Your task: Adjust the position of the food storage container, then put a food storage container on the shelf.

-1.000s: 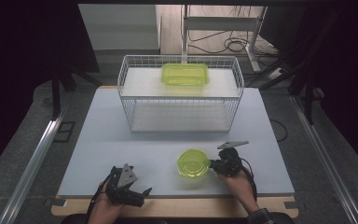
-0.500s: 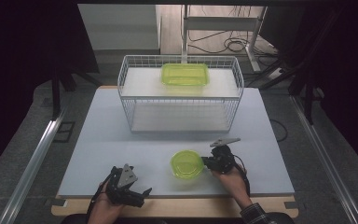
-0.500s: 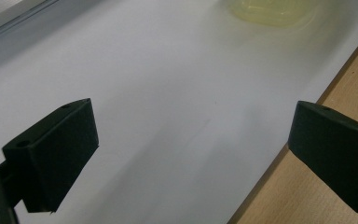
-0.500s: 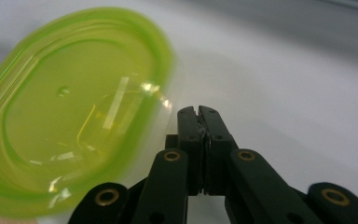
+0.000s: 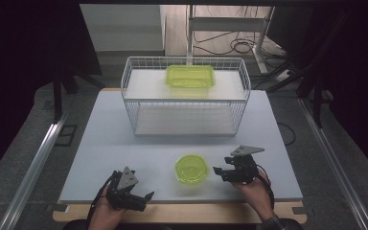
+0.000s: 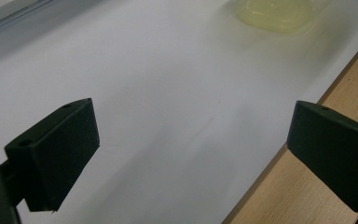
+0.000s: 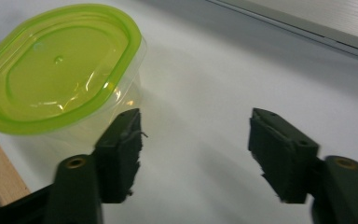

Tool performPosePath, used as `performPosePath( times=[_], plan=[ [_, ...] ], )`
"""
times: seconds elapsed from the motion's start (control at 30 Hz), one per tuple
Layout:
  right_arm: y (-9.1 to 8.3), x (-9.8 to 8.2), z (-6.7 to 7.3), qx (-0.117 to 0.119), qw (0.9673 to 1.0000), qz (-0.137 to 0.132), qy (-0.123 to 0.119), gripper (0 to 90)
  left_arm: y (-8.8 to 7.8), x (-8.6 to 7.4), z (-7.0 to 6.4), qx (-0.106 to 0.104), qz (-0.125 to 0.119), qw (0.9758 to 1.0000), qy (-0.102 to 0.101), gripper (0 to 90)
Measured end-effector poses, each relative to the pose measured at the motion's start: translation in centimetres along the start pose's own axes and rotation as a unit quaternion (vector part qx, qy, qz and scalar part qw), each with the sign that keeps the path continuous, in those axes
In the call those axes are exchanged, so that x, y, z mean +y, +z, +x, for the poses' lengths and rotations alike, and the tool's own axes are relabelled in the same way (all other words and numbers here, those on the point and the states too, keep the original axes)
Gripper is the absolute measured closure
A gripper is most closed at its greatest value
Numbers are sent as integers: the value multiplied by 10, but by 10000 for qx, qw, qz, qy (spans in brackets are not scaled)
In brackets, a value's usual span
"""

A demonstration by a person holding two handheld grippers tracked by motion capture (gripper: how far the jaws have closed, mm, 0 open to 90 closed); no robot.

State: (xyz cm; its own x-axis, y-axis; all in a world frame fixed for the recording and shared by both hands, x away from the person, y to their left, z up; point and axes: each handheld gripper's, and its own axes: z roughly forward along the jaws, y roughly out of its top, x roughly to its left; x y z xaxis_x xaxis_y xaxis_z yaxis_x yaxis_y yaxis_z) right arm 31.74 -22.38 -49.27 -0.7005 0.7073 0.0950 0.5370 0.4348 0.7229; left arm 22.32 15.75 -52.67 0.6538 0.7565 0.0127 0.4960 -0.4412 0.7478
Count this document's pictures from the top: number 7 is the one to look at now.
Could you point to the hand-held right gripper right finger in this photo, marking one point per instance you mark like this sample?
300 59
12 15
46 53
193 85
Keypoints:
281 155

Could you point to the round green-lidded plastic container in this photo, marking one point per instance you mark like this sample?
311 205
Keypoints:
59 71

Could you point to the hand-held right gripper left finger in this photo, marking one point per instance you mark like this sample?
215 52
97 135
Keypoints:
121 155

